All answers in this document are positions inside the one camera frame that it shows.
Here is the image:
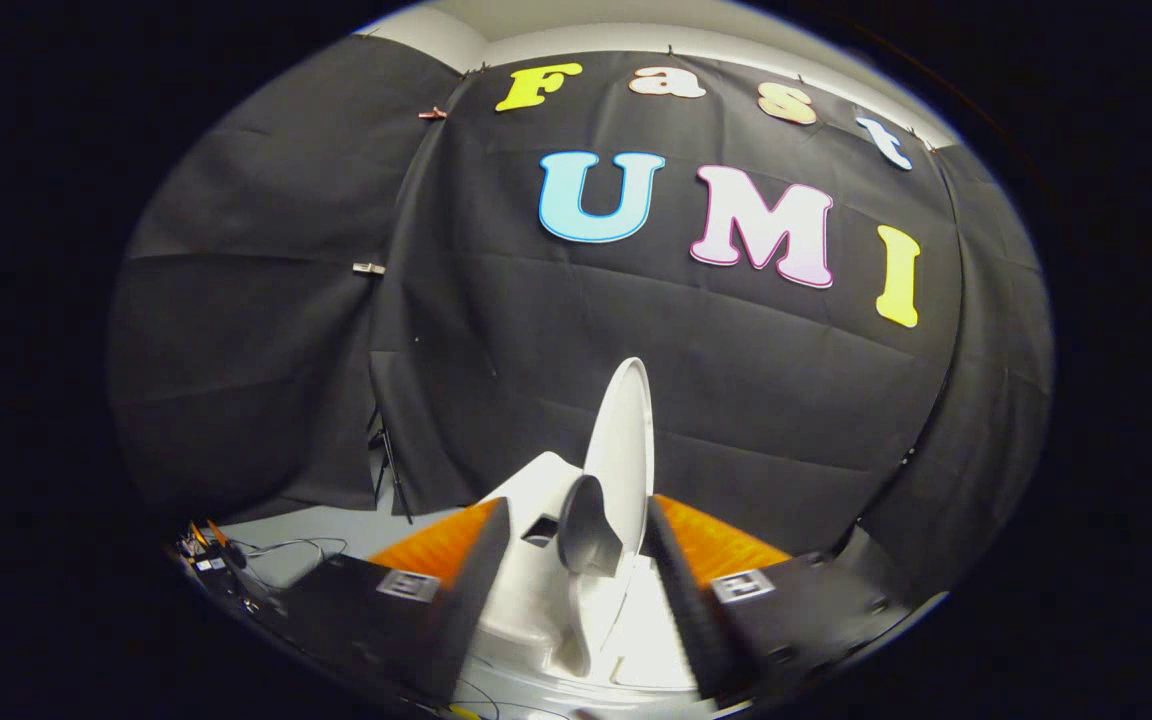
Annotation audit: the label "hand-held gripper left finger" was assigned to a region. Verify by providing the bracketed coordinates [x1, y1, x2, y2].
[271, 497, 513, 703]

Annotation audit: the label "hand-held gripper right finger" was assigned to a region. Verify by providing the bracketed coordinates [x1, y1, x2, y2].
[643, 494, 913, 703]

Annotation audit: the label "black round lid knob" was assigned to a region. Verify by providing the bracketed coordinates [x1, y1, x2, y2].
[556, 475, 625, 579]

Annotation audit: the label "white toilet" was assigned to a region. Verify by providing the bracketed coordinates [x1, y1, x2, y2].
[474, 452, 709, 693]

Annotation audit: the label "black backdrop stand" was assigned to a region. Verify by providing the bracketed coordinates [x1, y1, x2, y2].
[367, 400, 416, 525]

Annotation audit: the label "dark floor equipment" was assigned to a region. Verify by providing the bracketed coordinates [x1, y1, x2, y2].
[176, 520, 255, 606]

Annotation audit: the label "black backdrop cloth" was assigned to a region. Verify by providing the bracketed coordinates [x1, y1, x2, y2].
[106, 35, 1055, 601]

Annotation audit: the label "thin floor cables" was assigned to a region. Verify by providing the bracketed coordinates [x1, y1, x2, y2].
[436, 678, 577, 720]

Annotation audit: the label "black floor cable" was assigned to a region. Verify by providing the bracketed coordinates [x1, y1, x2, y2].
[231, 536, 349, 563]

